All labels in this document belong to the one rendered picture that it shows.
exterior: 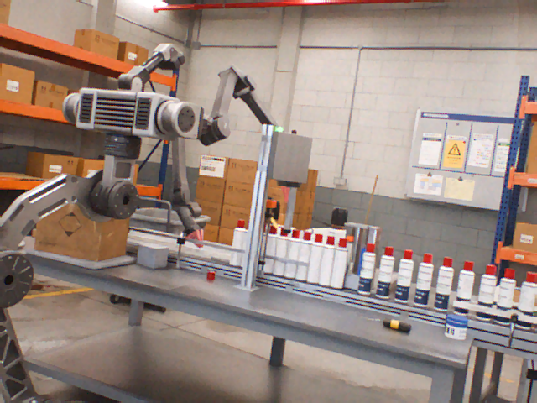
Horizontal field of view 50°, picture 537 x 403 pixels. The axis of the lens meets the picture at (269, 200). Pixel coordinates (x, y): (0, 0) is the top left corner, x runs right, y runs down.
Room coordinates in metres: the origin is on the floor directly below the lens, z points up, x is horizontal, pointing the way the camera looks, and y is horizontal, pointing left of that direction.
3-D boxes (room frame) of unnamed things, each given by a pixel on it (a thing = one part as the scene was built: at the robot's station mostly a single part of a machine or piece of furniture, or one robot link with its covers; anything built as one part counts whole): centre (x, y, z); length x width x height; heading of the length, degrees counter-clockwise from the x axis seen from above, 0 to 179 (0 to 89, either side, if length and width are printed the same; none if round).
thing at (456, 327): (2.01, -0.71, 0.87); 0.07 x 0.07 x 0.07
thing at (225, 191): (6.47, 0.15, 0.70); 1.20 x 0.82 x 1.39; 64
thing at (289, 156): (2.37, -0.04, 1.38); 0.17 x 0.10 x 0.19; 122
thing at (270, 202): (2.42, -0.01, 1.05); 0.10 x 0.04 x 0.33; 157
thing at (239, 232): (2.53, 0.11, 0.98); 0.05 x 0.05 x 0.20
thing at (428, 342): (2.72, 0.06, 0.82); 2.10 x 1.31 x 0.02; 67
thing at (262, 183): (2.34, 0.04, 1.16); 0.04 x 0.04 x 0.67; 67
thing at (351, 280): (2.41, -0.40, 1.01); 0.14 x 0.13 x 0.26; 67
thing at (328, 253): (2.36, -0.27, 0.98); 0.05 x 0.05 x 0.20
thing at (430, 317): (2.49, 0.02, 0.85); 1.65 x 0.11 x 0.05; 67
